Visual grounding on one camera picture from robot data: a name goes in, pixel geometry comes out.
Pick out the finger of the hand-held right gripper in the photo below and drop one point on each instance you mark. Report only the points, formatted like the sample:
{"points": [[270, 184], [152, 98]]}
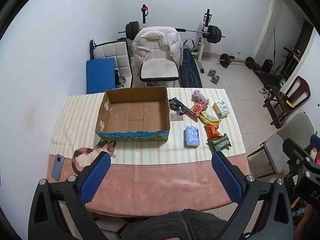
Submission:
{"points": [[315, 142]]}

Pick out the green snack packet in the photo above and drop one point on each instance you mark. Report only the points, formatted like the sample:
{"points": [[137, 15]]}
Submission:
{"points": [[219, 143]]}

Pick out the black weight bench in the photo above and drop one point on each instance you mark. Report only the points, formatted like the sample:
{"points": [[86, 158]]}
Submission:
{"points": [[191, 70]]}

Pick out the short barbell with black plates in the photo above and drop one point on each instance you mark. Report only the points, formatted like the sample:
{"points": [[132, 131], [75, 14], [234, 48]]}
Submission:
{"points": [[226, 60]]}

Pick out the white padded jacket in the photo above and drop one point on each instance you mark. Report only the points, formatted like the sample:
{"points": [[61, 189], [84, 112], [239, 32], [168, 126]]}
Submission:
{"points": [[156, 40]]}

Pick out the dark wooden chair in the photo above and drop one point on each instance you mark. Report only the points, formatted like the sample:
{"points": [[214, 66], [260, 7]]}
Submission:
{"points": [[297, 90]]}

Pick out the dark fleece clothing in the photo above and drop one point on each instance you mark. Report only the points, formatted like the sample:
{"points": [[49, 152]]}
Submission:
{"points": [[175, 225]]}

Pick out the white tufted chair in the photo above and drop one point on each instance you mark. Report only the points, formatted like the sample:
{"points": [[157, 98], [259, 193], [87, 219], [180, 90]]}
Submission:
{"points": [[113, 52]]}

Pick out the person's right forearm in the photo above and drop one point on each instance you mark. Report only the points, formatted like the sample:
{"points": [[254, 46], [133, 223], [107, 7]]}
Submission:
{"points": [[308, 222]]}

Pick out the orange snack packet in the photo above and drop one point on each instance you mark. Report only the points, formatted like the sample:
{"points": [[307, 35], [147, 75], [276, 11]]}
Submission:
{"points": [[213, 132]]}

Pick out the purple plush toy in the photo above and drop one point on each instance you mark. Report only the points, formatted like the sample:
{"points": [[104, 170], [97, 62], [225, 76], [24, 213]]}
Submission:
{"points": [[199, 96]]}

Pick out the blue folded mat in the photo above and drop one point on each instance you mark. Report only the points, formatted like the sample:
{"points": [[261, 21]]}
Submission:
{"points": [[100, 75]]}

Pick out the yellow blue carton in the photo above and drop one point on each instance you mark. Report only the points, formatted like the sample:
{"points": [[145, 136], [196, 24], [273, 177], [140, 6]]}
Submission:
{"points": [[221, 108]]}

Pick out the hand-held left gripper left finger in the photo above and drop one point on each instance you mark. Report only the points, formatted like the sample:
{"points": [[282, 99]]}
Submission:
{"points": [[96, 177]]}

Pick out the light blue tissue pack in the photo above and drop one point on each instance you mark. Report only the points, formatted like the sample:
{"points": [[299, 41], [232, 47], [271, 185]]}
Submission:
{"points": [[192, 136]]}

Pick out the blue smartphone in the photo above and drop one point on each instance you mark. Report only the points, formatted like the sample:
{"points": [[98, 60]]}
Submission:
{"points": [[58, 167]]}

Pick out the black speaker box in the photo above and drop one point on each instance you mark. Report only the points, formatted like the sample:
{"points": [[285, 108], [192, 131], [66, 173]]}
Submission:
{"points": [[267, 65]]}

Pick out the white upholstered chair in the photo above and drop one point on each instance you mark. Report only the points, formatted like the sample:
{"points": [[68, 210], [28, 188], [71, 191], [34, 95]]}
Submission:
{"points": [[158, 67]]}

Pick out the grey padded chair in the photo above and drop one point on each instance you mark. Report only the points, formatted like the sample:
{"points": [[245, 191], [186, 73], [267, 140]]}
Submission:
{"points": [[297, 130]]}

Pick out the cardboard box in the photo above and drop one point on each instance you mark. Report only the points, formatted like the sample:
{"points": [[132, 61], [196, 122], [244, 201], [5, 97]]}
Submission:
{"points": [[132, 115]]}

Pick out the black snack packet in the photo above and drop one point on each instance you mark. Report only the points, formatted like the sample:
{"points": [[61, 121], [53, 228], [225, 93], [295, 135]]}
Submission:
{"points": [[178, 106]]}

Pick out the small pink card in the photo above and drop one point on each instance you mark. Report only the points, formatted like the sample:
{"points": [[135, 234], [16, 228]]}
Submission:
{"points": [[176, 117]]}

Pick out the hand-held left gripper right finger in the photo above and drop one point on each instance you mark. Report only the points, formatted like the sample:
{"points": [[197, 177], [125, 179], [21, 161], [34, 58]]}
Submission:
{"points": [[226, 177]]}

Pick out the red snack packet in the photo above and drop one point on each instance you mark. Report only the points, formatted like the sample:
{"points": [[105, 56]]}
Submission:
{"points": [[197, 108]]}

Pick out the long barbell with black plates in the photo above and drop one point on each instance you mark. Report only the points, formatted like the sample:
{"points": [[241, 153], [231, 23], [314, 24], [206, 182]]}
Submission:
{"points": [[215, 33]]}

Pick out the yellow and silver snack packet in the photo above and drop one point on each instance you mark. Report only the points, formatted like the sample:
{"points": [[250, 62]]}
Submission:
{"points": [[208, 118]]}

